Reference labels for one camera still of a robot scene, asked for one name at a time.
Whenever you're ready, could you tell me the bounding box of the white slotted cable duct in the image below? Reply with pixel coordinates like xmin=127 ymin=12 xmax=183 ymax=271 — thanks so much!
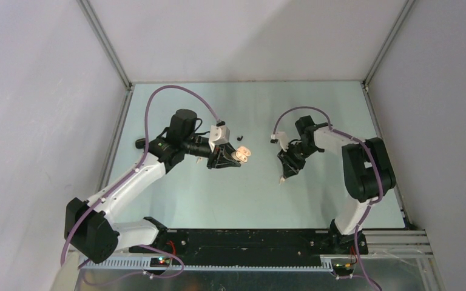
xmin=82 ymin=256 xmax=333 ymax=272

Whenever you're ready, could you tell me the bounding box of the aluminium frame post left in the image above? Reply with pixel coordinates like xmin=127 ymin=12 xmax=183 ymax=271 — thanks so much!
xmin=76 ymin=0 xmax=132 ymax=90

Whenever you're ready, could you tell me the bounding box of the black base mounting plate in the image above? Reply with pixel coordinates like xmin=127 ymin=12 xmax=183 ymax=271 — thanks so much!
xmin=152 ymin=229 xmax=368 ymax=266

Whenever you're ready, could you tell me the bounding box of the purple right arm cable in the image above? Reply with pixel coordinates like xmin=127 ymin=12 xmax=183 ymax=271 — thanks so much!
xmin=272 ymin=106 xmax=385 ymax=291

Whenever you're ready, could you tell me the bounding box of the right controller board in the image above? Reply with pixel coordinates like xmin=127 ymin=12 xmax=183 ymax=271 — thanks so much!
xmin=332 ymin=263 xmax=355 ymax=277

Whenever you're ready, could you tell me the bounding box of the left controller board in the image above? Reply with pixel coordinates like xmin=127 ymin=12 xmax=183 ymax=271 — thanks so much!
xmin=150 ymin=257 xmax=172 ymax=268

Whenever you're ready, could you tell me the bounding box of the aluminium frame post right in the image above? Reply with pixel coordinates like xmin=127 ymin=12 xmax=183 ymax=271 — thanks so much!
xmin=362 ymin=0 xmax=416 ymax=93

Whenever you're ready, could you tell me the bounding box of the aluminium frame post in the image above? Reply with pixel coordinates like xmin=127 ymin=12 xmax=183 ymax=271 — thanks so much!
xmin=76 ymin=0 xmax=132 ymax=90
xmin=362 ymin=0 xmax=416 ymax=93

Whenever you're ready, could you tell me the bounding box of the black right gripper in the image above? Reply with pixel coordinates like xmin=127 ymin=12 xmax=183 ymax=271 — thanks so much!
xmin=277 ymin=141 xmax=320 ymax=179

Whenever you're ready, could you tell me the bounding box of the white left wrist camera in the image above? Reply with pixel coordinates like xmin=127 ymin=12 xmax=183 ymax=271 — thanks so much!
xmin=208 ymin=121 xmax=230 ymax=150

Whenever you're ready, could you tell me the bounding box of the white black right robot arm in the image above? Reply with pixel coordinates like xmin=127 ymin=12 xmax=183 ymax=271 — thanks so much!
xmin=271 ymin=116 xmax=396 ymax=253

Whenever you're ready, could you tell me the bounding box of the controller board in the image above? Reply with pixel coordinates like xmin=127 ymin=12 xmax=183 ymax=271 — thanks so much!
xmin=332 ymin=263 xmax=355 ymax=277
xmin=150 ymin=257 xmax=172 ymax=268

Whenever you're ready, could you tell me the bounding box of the white earbud charging case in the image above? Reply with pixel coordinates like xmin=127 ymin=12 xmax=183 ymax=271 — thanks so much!
xmin=232 ymin=146 xmax=252 ymax=163

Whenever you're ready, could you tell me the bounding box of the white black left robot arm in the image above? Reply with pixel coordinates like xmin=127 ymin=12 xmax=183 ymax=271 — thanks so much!
xmin=64 ymin=109 xmax=251 ymax=264

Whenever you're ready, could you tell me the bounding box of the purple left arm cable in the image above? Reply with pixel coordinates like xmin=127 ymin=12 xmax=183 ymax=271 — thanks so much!
xmin=60 ymin=85 xmax=224 ymax=289

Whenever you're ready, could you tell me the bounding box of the black earbud charging case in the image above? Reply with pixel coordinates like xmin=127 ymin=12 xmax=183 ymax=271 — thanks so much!
xmin=135 ymin=138 xmax=146 ymax=150

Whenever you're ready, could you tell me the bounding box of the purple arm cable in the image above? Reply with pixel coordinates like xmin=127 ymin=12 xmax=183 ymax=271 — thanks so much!
xmin=60 ymin=85 xmax=224 ymax=289
xmin=272 ymin=106 xmax=385 ymax=291

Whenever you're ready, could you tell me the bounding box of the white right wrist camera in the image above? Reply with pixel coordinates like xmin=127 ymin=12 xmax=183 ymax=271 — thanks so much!
xmin=270 ymin=132 xmax=289 ymax=152

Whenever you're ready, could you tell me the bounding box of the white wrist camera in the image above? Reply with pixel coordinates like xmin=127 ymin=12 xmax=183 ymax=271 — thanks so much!
xmin=208 ymin=121 xmax=230 ymax=150
xmin=270 ymin=132 xmax=289 ymax=152

